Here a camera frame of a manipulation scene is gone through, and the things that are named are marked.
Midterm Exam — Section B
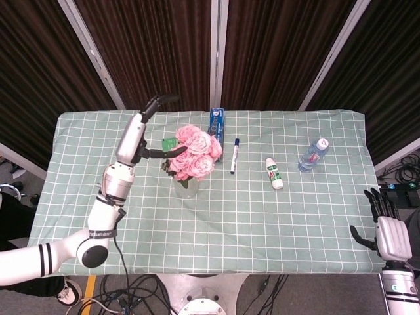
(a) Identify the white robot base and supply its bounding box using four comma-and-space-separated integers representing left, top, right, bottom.
157, 274, 250, 315

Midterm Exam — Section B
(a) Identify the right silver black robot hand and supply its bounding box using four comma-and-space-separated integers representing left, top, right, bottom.
349, 187, 413, 263

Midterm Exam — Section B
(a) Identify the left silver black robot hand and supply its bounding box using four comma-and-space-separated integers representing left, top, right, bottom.
114, 94, 188, 167

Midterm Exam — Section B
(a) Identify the white blue marker pen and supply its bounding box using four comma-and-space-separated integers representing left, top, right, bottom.
229, 137, 240, 175

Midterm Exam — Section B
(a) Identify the coiled black floor cable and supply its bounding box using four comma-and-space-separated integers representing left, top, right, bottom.
377, 154, 420, 184

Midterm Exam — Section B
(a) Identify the green paper packet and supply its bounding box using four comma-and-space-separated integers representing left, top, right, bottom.
161, 137, 180, 155

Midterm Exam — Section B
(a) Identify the grey aluminium frame rail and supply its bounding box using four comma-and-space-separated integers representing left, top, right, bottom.
0, 142, 47, 180
373, 137, 420, 173

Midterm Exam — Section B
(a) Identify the grey aluminium frame post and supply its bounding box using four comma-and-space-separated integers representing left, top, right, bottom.
209, 0, 230, 111
297, 0, 367, 112
57, 0, 126, 111

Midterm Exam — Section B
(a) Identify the white floor cable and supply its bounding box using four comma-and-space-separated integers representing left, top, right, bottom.
80, 297, 114, 313

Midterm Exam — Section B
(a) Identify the clear glass cup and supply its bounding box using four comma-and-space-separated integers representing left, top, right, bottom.
173, 177, 200, 199

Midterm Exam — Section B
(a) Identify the black power strip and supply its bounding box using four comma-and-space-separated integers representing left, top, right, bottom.
377, 182, 420, 207

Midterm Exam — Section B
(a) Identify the chrome stool ring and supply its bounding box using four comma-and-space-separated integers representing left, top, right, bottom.
0, 182, 22, 206

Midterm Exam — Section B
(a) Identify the pink artificial flower bouquet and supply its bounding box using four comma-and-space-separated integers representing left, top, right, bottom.
160, 124, 223, 190

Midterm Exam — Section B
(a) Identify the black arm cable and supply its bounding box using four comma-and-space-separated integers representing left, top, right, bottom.
113, 208, 132, 280

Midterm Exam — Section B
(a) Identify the black floor cable tangle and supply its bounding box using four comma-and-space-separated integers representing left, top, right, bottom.
65, 274, 173, 315

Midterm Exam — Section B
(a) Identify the clear plastic water bottle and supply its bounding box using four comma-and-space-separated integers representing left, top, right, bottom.
297, 137, 330, 173

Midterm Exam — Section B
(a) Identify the dark brown pleated curtain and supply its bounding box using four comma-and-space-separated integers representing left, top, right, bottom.
75, 0, 214, 111
0, 0, 117, 171
222, 0, 357, 111
308, 0, 420, 165

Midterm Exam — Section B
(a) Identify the black cable with inline plug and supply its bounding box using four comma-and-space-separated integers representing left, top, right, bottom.
249, 274, 289, 308

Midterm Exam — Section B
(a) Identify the blue rectangular box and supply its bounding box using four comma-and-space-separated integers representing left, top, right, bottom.
208, 107, 226, 162

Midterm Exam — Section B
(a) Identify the green checked tablecloth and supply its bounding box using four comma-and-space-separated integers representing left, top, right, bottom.
28, 109, 381, 275

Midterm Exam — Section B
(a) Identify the white black sneaker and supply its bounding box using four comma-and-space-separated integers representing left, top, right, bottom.
55, 277, 83, 306

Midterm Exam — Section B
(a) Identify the small white green-label bottle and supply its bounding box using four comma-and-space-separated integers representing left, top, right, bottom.
264, 156, 284, 190

